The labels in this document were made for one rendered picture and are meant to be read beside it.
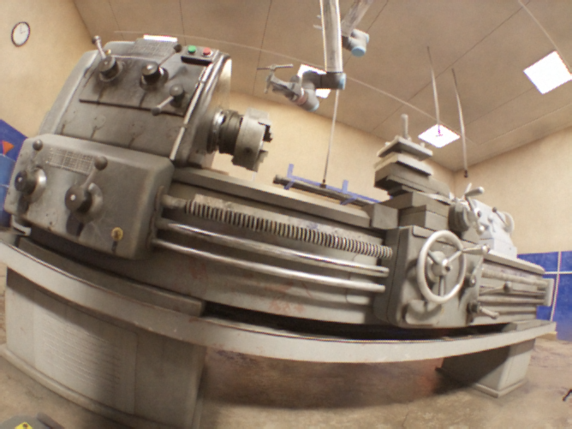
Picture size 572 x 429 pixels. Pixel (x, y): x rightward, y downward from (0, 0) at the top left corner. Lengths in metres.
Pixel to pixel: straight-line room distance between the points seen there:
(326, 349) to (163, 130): 0.77
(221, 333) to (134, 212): 0.34
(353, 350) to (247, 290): 0.34
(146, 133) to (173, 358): 0.66
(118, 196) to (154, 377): 0.50
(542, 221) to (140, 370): 5.13
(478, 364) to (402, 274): 1.27
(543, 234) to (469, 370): 3.42
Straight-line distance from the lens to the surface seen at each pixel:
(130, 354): 0.79
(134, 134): 0.84
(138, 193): 0.63
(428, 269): 0.73
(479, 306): 0.96
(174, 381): 0.79
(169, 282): 0.77
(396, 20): 3.30
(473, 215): 0.84
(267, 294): 0.76
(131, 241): 0.62
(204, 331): 0.60
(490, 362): 1.84
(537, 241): 4.97
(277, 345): 0.62
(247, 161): 0.98
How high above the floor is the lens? 0.63
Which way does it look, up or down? 10 degrees up
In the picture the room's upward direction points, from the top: 12 degrees clockwise
